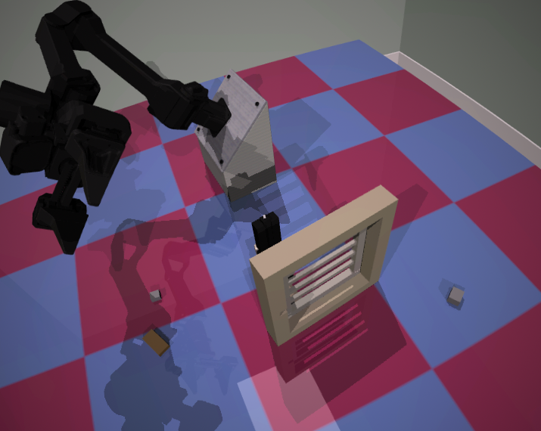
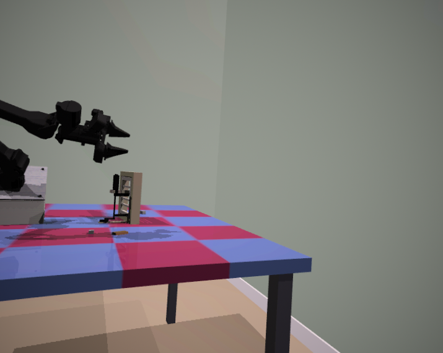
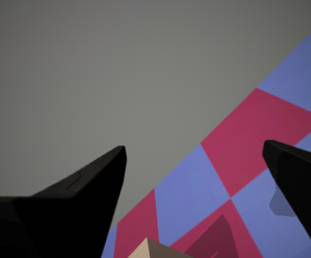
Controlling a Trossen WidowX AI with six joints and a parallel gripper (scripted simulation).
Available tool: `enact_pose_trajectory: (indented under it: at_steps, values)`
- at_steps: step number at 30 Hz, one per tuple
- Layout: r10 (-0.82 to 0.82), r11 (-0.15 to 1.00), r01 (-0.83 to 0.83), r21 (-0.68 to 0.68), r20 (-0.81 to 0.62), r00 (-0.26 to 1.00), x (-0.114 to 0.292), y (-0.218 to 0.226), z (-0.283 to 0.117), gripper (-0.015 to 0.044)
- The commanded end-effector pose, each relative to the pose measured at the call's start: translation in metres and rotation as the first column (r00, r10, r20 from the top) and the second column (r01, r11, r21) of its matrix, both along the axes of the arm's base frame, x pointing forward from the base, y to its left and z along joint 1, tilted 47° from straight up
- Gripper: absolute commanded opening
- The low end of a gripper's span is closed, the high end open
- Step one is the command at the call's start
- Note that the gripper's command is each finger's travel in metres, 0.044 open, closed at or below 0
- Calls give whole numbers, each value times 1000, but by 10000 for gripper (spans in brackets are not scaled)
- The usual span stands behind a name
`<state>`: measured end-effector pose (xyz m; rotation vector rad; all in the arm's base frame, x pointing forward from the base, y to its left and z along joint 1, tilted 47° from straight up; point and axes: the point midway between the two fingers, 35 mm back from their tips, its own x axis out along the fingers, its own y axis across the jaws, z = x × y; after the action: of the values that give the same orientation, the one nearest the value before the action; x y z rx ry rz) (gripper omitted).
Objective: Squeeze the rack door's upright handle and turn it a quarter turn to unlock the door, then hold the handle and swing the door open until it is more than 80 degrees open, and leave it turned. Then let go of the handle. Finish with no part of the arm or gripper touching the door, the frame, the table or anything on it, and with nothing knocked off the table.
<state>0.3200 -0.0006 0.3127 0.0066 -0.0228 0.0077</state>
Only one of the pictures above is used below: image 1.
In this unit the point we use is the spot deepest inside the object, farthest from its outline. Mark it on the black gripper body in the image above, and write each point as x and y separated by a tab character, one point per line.
65	169

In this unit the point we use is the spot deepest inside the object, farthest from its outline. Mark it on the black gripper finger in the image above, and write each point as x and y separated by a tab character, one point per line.
97	157
66	225

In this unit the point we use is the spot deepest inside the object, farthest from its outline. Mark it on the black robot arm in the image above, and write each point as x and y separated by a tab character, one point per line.
31	118

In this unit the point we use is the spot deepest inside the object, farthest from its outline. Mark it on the brown rectangular block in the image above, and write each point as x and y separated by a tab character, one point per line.
155	342

